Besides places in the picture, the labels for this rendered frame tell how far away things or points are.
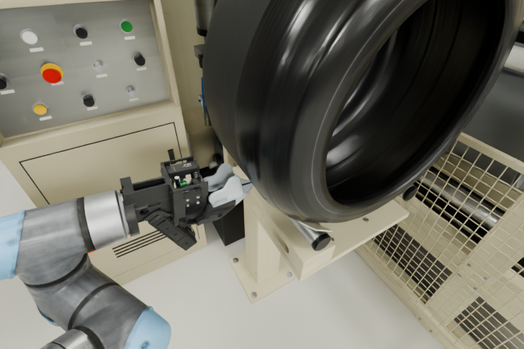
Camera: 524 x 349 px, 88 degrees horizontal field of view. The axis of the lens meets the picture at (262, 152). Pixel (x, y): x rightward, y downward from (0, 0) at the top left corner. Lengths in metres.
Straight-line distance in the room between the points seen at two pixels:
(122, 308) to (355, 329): 1.24
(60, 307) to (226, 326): 1.07
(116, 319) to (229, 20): 0.41
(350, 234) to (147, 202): 0.51
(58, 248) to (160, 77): 0.74
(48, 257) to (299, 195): 0.33
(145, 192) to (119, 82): 0.67
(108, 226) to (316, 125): 0.30
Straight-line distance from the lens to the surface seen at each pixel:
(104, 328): 0.41
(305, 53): 0.31
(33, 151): 1.09
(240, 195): 0.48
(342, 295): 1.58
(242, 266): 1.58
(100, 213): 0.42
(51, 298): 0.49
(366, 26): 0.33
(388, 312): 1.62
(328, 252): 0.66
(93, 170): 1.13
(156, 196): 0.42
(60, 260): 0.45
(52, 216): 0.43
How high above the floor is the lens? 1.39
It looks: 38 degrees down
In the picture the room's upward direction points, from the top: 1 degrees clockwise
